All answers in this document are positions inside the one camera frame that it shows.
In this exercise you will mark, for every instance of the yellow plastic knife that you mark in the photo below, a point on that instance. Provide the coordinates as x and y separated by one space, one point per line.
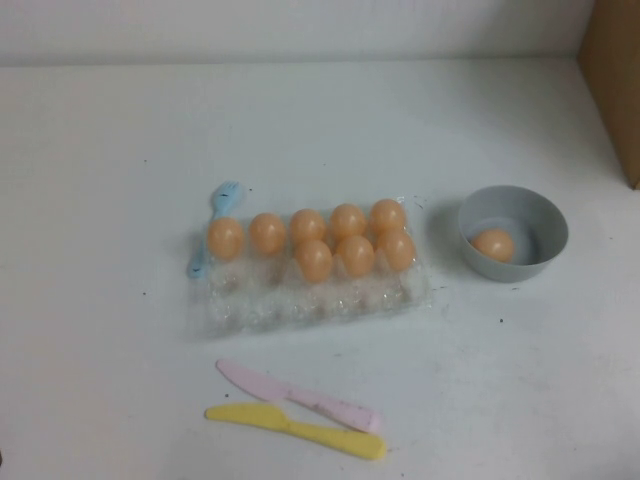
280 419

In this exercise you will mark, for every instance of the light blue plastic fork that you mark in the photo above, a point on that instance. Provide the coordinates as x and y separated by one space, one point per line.
227 197

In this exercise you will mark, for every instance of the clear plastic egg tray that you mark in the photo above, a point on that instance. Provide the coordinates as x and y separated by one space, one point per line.
310 310

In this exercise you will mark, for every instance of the orange plastic egg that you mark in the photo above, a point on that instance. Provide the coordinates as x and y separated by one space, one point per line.
267 234
348 220
493 246
355 256
313 262
396 251
308 225
388 215
225 239

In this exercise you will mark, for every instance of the pink plastic knife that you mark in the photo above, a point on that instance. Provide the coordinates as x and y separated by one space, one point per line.
280 391

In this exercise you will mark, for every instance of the grey round bowl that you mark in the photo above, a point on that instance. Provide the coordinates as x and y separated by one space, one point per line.
545 250

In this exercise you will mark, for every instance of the brown cardboard box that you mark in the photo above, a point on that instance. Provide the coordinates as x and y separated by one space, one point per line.
612 90

